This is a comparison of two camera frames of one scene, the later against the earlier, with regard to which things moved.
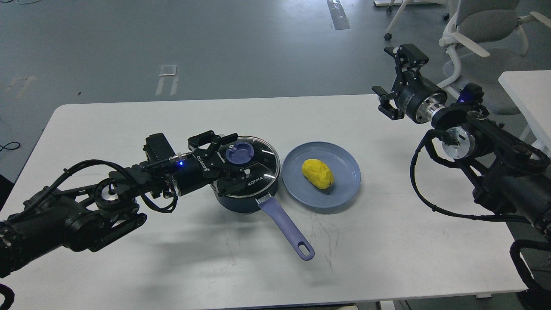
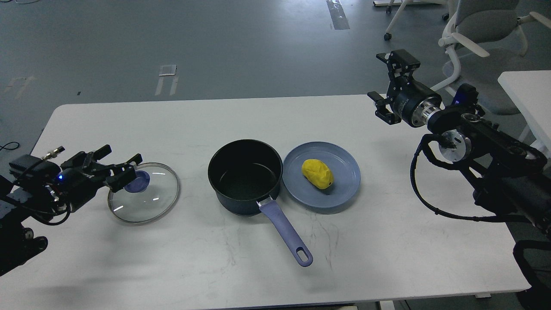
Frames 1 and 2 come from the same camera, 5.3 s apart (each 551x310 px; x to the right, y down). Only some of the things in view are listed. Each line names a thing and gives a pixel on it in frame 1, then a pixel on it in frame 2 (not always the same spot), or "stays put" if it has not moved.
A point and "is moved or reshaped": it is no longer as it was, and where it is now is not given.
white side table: (530, 91) stays put
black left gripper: (203, 166) -> (76, 186)
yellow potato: (318, 173) stays put
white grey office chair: (483, 33) stays put
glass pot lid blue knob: (239, 153) is moved or reshaped
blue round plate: (345, 168) stays put
